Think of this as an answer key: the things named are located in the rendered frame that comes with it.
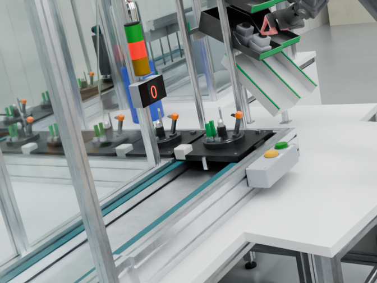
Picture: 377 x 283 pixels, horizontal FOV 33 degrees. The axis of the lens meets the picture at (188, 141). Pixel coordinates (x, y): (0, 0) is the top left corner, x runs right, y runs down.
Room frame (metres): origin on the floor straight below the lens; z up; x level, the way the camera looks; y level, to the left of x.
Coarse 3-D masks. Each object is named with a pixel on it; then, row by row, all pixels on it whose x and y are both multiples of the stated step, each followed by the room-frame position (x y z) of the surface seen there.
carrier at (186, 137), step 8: (160, 120) 2.21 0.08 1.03; (160, 128) 2.14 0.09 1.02; (160, 136) 2.14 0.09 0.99; (168, 136) 2.13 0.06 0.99; (176, 136) 2.11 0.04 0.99; (184, 136) 2.16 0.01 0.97; (192, 136) 2.14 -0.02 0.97; (200, 136) 2.13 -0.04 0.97; (160, 144) 2.09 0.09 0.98; (168, 144) 2.09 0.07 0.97; (176, 144) 2.09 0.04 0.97; (160, 152) 2.03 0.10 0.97; (168, 152) 2.01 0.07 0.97
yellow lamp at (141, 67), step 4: (132, 60) 1.91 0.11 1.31; (136, 60) 1.90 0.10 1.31; (140, 60) 1.90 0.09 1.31; (144, 60) 1.90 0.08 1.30; (132, 64) 1.91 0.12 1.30; (136, 64) 1.90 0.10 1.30; (140, 64) 1.90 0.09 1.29; (144, 64) 1.90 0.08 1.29; (148, 64) 1.91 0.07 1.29; (136, 68) 1.90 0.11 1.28; (140, 68) 1.90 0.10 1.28; (144, 68) 1.90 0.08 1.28; (148, 68) 1.91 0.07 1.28; (136, 72) 1.90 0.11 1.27; (140, 72) 1.90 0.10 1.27; (144, 72) 1.90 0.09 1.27; (148, 72) 1.90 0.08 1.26
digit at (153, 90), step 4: (156, 80) 1.92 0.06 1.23; (148, 84) 1.89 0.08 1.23; (152, 84) 1.91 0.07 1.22; (156, 84) 1.92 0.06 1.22; (148, 88) 1.89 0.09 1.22; (152, 88) 1.90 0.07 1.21; (156, 88) 1.92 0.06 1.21; (152, 92) 1.90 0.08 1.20; (156, 92) 1.92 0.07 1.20; (152, 96) 1.90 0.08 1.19; (156, 96) 1.91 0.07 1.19; (152, 100) 1.89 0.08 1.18
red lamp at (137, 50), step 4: (128, 44) 1.91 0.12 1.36; (132, 44) 1.90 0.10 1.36; (136, 44) 1.90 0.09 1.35; (140, 44) 1.90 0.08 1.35; (144, 44) 1.92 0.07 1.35; (128, 48) 1.92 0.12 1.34; (132, 48) 1.90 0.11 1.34; (136, 48) 1.90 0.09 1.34; (140, 48) 1.90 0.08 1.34; (144, 48) 1.91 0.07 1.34; (132, 52) 1.90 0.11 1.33; (136, 52) 1.90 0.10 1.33; (140, 52) 1.90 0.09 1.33; (144, 52) 1.91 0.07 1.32; (132, 56) 1.90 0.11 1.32; (136, 56) 1.90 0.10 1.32; (140, 56) 1.90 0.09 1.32; (144, 56) 1.90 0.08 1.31
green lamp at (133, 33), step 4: (124, 28) 1.92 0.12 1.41; (128, 28) 1.90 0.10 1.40; (132, 28) 1.90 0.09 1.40; (136, 28) 1.90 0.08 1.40; (140, 28) 1.91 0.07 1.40; (128, 32) 1.90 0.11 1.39; (132, 32) 1.90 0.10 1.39; (136, 32) 1.90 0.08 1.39; (140, 32) 1.91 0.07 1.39; (128, 36) 1.90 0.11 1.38; (132, 36) 1.90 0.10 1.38; (136, 36) 1.90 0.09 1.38; (140, 36) 1.90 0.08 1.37; (128, 40) 1.90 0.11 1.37; (132, 40) 1.90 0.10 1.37; (136, 40) 1.90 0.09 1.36; (140, 40) 1.90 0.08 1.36
